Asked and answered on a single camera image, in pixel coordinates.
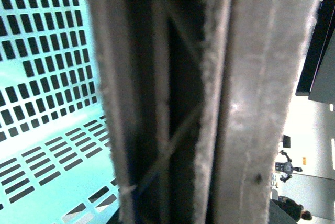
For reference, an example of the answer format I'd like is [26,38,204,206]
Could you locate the brown basket handle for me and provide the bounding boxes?
[88,0,318,223]

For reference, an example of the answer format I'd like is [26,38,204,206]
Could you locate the turquoise plastic shopping basket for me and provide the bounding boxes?
[1,0,119,223]

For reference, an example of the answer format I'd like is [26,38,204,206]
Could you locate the distant robot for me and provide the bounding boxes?
[275,150,303,183]

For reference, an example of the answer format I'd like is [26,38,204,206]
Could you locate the person in dark clothes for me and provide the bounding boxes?
[272,196,313,222]

